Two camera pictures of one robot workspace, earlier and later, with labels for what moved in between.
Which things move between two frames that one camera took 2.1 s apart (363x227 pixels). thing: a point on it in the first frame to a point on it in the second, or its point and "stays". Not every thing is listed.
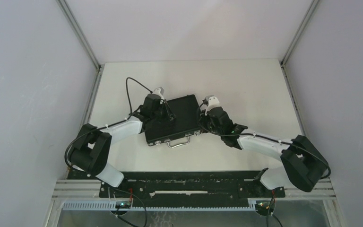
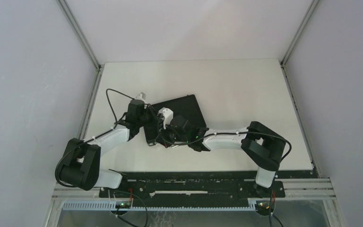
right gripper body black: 207,124 to 170,137
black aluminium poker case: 186,122 stays
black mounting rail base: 187,184 stays
